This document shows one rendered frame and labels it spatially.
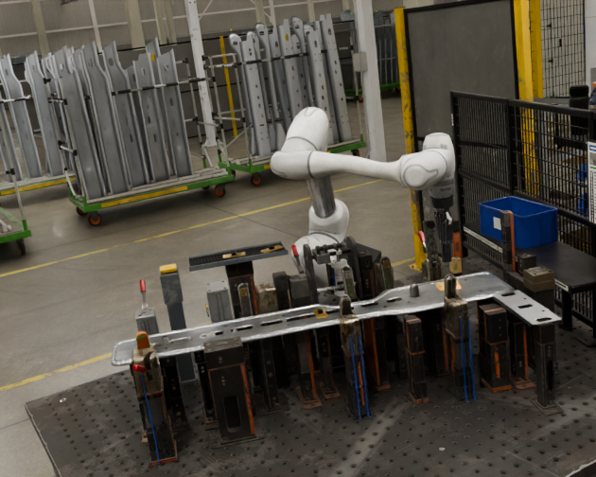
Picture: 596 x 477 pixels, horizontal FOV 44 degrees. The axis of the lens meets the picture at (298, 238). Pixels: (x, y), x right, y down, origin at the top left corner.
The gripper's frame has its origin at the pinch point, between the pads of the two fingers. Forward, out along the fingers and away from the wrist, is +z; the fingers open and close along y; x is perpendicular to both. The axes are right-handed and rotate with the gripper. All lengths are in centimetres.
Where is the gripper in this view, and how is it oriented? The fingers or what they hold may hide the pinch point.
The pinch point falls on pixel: (446, 252)
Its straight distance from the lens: 263.0
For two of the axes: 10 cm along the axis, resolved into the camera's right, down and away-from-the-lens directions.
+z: 1.3, 9.6, 2.6
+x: 9.7, -1.7, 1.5
